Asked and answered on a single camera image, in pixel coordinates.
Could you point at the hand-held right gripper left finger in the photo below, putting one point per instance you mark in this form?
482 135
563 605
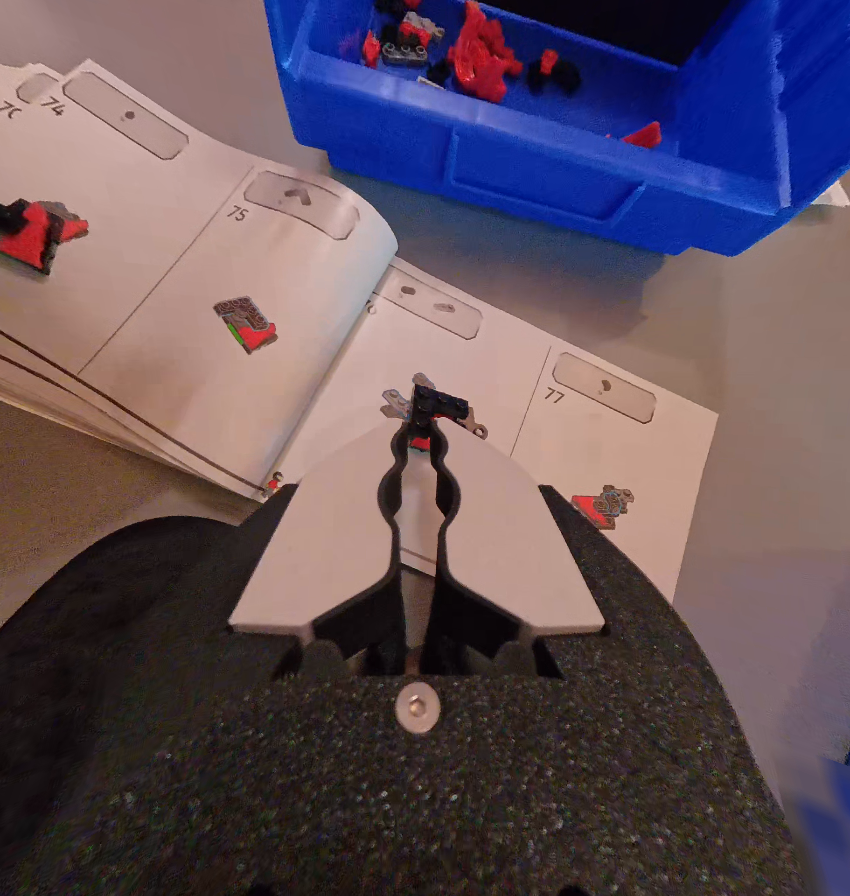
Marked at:
320 546

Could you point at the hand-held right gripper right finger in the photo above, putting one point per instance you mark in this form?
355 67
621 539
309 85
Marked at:
516 553

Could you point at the black angled toy brick plate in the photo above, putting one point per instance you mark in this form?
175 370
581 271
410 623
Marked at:
425 400

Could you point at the blue plastic bin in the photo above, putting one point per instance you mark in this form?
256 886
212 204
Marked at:
834 826
411 133

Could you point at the open toy brick instruction booklet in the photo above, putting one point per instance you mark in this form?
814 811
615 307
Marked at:
271 266

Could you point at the white paper sheet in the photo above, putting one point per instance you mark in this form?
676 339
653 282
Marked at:
832 196

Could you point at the pile of red black toy bricks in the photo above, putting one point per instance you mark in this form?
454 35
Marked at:
477 59

